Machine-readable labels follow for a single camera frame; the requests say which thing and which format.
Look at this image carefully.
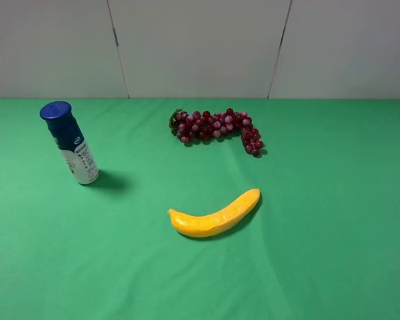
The yellow banana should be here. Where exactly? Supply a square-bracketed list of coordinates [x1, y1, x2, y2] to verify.
[168, 189, 261, 238]

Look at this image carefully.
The red grape bunch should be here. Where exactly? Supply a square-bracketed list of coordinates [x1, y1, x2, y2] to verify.
[169, 108, 265, 157]

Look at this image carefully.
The blue and white bottle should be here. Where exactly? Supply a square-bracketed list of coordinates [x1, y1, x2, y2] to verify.
[39, 101, 99, 185]

